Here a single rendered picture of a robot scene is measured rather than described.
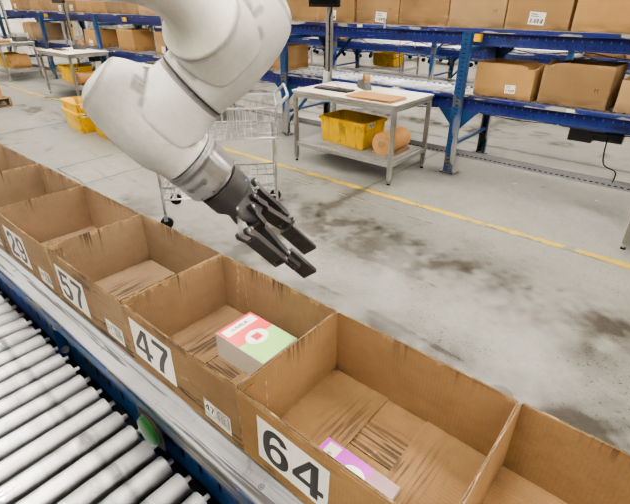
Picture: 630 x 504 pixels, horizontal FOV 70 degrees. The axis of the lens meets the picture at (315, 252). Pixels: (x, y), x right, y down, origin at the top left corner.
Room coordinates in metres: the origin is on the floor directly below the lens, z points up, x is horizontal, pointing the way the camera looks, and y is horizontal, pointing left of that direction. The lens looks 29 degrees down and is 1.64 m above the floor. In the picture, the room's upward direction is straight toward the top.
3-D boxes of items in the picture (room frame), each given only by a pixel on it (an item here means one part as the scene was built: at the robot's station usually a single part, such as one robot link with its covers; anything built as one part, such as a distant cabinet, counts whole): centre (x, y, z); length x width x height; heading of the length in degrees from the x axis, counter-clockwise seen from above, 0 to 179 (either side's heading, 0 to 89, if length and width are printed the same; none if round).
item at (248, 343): (0.82, 0.14, 0.92); 0.16 x 0.11 x 0.07; 50
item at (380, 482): (0.50, -0.06, 0.89); 0.16 x 0.07 x 0.02; 50
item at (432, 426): (0.55, -0.10, 0.96); 0.39 x 0.29 x 0.17; 50
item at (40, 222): (1.31, 0.79, 0.96); 0.39 x 0.29 x 0.17; 49
